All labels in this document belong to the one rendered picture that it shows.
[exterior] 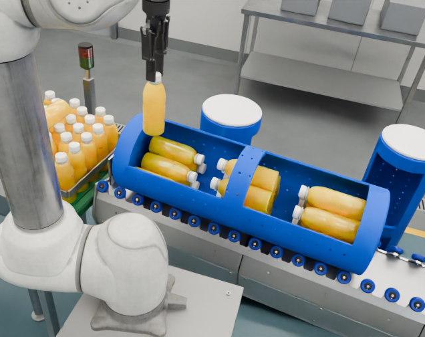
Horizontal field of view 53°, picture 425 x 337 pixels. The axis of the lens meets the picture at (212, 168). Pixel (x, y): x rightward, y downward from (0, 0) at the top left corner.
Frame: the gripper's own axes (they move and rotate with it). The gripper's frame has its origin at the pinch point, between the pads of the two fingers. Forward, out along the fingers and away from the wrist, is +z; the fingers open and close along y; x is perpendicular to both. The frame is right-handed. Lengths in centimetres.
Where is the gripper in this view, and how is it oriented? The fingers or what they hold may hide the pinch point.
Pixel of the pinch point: (154, 67)
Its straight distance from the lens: 130.7
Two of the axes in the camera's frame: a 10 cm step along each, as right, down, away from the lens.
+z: -1.0, 7.8, 6.2
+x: -9.2, -3.1, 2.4
